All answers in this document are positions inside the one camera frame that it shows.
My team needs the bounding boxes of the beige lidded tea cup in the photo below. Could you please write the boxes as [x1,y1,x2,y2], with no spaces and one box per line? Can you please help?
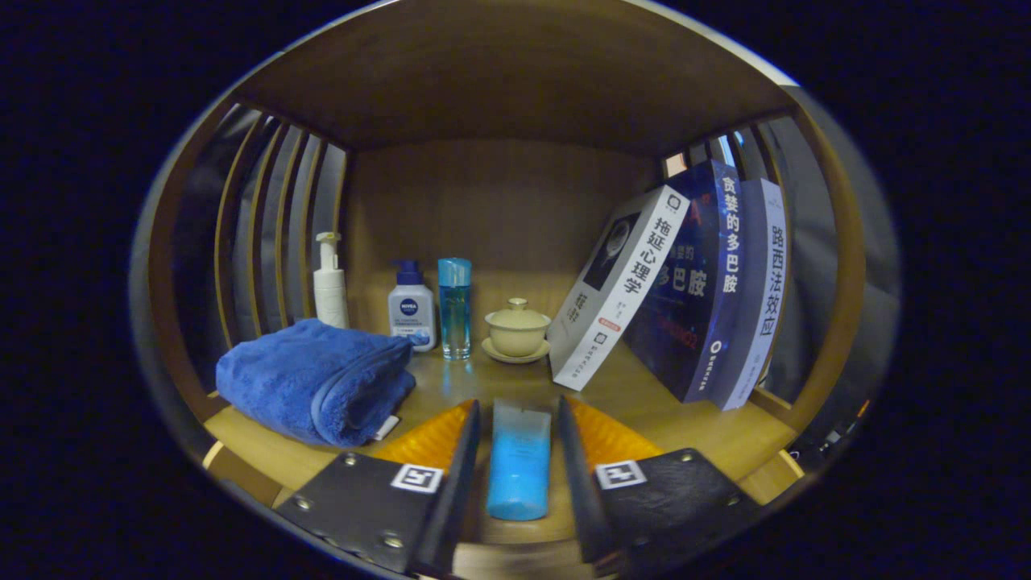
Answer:
[482,298,553,364]

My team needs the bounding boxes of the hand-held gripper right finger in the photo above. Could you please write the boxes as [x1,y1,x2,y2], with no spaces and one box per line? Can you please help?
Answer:
[557,395,762,577]

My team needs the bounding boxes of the blue tube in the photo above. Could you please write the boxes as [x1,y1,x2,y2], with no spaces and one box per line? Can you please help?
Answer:
[486,399,553,521]

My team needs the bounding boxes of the dark blue book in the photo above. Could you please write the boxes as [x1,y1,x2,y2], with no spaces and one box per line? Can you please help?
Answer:
[624,159,746,404]

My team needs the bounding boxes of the wooden countertop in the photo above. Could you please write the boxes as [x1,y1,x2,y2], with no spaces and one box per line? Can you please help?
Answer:
[201,322,798,549]

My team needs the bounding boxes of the white pump bottle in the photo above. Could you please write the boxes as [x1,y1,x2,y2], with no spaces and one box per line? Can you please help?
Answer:
[313,232,350,329]

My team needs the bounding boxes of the wooden cabinet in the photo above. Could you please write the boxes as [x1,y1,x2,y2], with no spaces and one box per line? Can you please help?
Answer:
[133,0,899,577]

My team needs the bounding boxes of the clear blue bottle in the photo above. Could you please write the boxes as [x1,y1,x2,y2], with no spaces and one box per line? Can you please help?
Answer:
[437,258,473,361]

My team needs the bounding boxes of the blue folded towel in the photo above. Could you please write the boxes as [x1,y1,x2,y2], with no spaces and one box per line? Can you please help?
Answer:
[215,318,417,448]

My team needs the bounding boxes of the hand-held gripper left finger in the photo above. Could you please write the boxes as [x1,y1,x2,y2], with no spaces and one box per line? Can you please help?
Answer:
[274,399,482,577]

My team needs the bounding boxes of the white book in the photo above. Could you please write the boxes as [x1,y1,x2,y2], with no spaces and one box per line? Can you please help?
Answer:
[547,185,692,392]

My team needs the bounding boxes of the white bottle blue cap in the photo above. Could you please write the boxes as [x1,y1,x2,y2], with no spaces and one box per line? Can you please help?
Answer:
[387,259,437,353]

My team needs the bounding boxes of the pale purple book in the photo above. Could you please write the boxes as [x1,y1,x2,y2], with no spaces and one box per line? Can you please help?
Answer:
[713,177,790,412]

